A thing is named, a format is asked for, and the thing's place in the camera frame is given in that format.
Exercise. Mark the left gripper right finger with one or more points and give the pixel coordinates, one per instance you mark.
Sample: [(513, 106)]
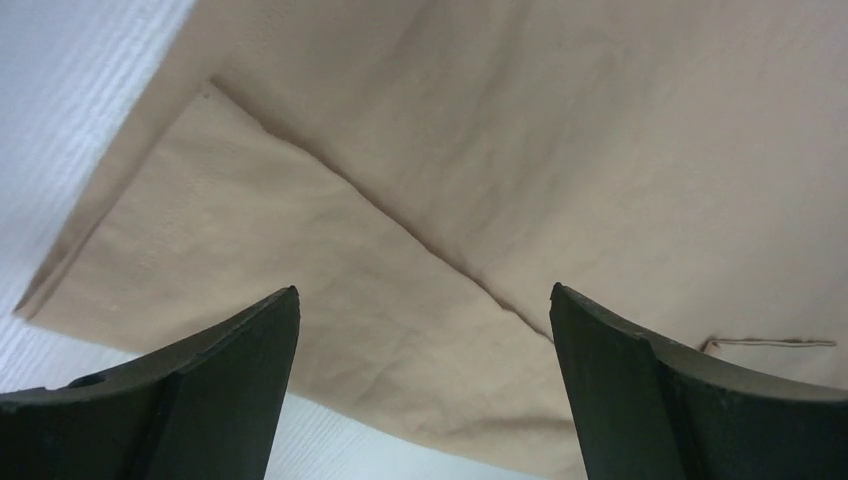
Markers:
[(647, 407)]

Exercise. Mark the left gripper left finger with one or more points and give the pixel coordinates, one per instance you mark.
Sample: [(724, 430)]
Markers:
[(204, 407)]

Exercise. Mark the beige t-shirt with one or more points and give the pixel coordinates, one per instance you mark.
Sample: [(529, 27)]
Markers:
[(424, 172)]

